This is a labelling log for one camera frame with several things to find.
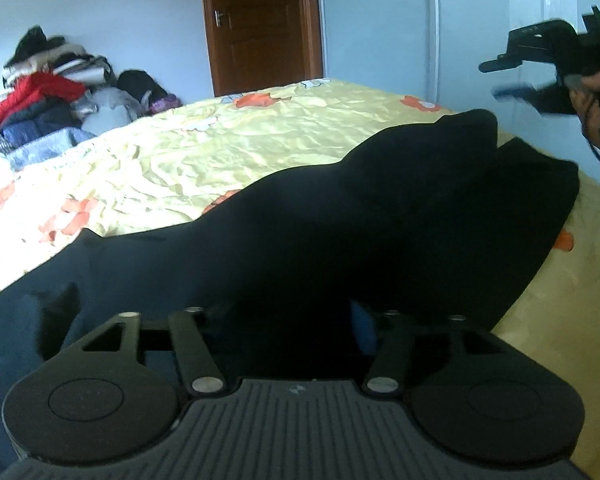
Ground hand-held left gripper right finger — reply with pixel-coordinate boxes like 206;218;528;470
349;302;512;396

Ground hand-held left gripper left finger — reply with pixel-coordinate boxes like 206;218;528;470
62;307;227;396

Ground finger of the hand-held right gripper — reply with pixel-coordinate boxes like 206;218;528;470
479;18;582;75
492;80;579;117

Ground black pants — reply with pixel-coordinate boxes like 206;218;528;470
0;108;581;463

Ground person's right hand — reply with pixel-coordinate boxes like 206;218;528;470
569;69;600;155

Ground white sliding wardrobe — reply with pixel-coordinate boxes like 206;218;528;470
316;0;600;183

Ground yellow carrot printed blanket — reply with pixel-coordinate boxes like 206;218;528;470
0;77;600;476

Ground blue quilted bedspread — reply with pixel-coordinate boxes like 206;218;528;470
5;127;99;172

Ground black bag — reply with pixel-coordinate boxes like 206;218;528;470
116;70;170;107

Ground brown wooden door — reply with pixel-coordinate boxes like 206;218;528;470
198;0;324;97

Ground pile of clothes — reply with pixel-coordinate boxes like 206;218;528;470
0;25;136;181

